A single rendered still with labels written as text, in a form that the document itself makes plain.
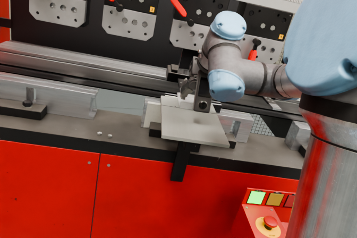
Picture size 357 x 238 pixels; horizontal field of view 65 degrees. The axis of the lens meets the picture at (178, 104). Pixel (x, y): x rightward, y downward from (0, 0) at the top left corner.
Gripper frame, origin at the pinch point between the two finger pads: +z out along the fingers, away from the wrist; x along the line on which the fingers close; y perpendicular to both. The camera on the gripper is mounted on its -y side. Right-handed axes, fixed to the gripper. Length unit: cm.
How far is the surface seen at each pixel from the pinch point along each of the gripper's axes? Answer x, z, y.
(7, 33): 86, 45, 44
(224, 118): -13.1, 6.1, -1.5
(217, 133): -5.4, -9.7, -14.1
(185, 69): 3.7, -2.6, 9.5
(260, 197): -24.0, 3.5, -27.3
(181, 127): 4.6, -9.6, -14.0
